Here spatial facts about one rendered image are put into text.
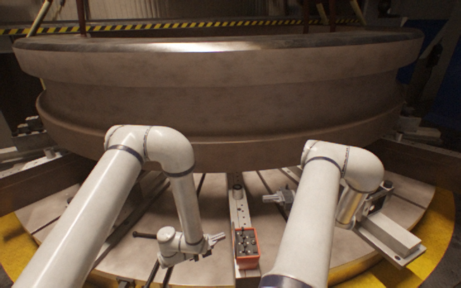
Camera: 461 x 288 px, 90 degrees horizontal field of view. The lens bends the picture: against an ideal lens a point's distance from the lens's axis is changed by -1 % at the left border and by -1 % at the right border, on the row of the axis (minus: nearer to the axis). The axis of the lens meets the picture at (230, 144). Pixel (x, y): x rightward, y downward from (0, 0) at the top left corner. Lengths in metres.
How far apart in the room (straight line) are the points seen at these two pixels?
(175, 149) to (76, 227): 0.32
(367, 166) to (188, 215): 0.67
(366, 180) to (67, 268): 0.85
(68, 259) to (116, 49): 1.34
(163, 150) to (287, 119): 1.26
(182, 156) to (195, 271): 1.27
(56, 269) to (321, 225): 0.58
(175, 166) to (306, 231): 0.43
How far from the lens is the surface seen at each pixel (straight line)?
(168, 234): 1.19
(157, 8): 4.47
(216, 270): 1.91
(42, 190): 3.09
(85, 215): 0.66
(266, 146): 1.72
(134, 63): 1.65
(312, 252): 0.58
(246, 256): 1.35
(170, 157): 0.76
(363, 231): 2.29
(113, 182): 0.70
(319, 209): 0.66
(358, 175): 0.88
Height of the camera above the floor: 1.90
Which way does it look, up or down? 28 degrees down
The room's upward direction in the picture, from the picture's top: 1 degrees counter-clockwise
